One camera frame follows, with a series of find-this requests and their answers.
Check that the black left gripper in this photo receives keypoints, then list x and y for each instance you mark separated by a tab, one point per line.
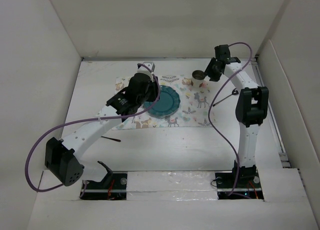
153	85

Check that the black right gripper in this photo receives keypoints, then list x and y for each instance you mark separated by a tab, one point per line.
215	77

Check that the patterned paper cup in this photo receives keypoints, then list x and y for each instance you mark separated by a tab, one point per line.
197	78

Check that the black metal spoon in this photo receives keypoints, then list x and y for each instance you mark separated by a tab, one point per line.
233	93

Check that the teal scalloped ceramic plate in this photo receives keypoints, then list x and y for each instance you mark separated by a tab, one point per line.
168	103

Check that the dark metal fork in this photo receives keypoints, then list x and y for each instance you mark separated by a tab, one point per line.
113	139

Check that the animal print cloth placemat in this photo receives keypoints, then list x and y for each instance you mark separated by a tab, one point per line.
180	105

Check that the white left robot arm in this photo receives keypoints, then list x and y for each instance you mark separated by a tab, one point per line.
63	157

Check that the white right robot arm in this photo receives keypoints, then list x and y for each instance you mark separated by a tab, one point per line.
251	108

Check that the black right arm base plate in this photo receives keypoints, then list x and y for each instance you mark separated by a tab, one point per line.
245	188

